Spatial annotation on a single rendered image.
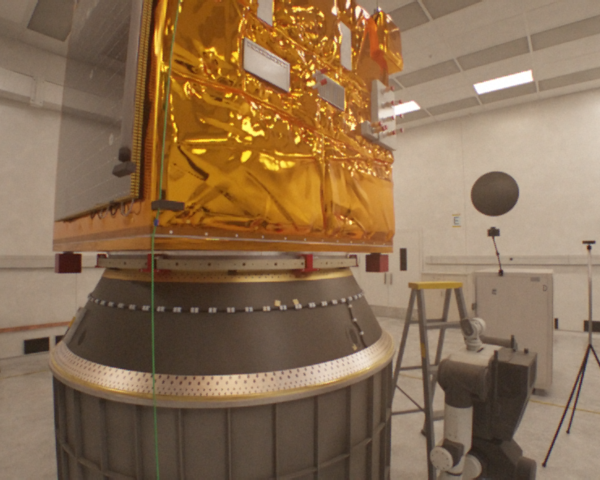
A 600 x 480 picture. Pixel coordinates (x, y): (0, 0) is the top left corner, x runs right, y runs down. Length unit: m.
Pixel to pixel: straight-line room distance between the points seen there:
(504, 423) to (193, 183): 1.41
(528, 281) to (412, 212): 5.22
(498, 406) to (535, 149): 8.02
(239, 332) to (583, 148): 8.40
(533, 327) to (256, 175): 4.05
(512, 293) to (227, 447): 3.99
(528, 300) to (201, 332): 4.05
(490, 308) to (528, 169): 4.79
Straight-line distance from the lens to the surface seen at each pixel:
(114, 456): 1.80
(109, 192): 1.57
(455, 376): 1.22
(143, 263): 1.74
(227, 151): 1.45
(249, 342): 1.51
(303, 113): 1.88
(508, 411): 1.39
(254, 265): 1.58
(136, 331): 1.68
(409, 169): 9.69
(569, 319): 8.87
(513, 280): 4.80
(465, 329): 1.39
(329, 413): 1.67
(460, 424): 1.28
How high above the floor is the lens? 1.73
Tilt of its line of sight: 3 degrees up
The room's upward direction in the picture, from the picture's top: straight up
